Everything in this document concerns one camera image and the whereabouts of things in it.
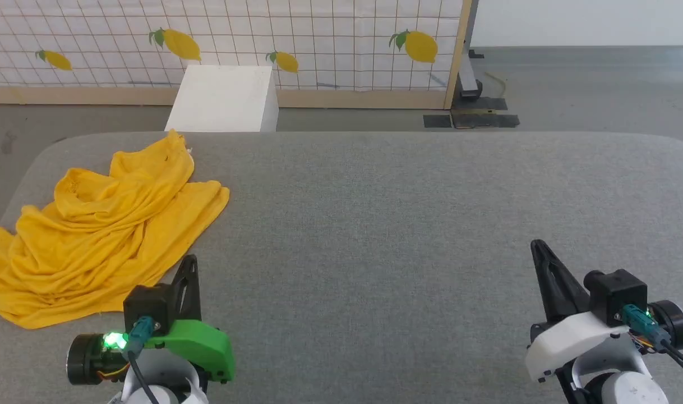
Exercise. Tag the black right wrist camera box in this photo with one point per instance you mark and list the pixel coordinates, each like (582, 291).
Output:
(616, 294)

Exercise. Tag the lemon print partition panel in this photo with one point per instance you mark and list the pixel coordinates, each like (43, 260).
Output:
(330, 33)

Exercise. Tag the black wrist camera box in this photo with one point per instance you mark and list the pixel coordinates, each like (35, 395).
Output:
(146, 306)
(616, 294)

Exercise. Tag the small black floor mat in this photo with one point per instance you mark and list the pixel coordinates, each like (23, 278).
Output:
(437, 121)

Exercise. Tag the yellow t-shirt with white print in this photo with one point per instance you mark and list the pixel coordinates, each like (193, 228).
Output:
(100, 235)

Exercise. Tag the white box pedestal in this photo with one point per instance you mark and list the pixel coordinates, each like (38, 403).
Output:
(224, 98)

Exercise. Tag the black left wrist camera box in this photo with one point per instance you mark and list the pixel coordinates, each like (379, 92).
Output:
(146, 306)

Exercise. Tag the large black floor mat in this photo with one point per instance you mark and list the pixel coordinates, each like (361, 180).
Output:
(484, 119)

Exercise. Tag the grey metal partition post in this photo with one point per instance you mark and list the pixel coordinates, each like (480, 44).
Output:
(468, 78)

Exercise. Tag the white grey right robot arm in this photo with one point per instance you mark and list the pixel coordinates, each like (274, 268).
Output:
(627, 387)

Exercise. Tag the grey fabric table cover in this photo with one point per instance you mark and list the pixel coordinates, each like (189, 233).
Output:
(386, 235)

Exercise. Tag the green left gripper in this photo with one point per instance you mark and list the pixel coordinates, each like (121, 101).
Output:
(207, 345)

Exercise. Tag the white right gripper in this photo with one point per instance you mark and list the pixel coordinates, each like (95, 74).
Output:
(566, 336)

